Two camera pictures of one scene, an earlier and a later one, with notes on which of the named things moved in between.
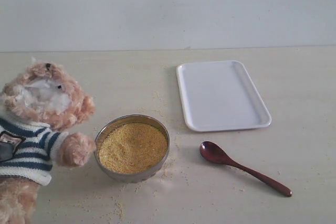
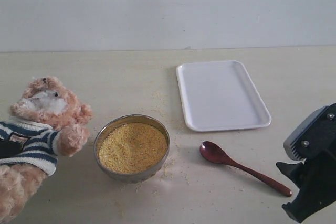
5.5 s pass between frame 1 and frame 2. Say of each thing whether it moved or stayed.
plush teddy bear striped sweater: moved
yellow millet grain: stayed
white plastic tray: stayed
